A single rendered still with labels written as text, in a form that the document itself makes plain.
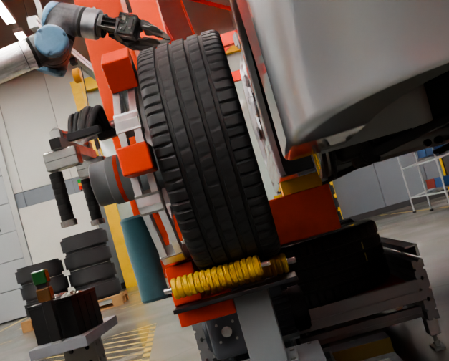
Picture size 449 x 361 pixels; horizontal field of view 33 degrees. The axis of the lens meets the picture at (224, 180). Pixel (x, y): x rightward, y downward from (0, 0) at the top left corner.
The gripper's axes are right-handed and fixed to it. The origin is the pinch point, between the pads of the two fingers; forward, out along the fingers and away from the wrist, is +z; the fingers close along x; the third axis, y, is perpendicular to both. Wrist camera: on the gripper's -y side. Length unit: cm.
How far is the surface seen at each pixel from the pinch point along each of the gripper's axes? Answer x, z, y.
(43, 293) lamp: -80, -16, 2
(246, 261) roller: -59, 38, 10
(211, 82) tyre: -18.2, 21.2, 31.0
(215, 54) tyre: -9.7, 19.9, 27.4
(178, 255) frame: -61, 20, 10
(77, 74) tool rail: 107, -207, -511
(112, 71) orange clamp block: -19.0, -6.0, 24.9
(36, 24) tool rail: 113, -209, -387
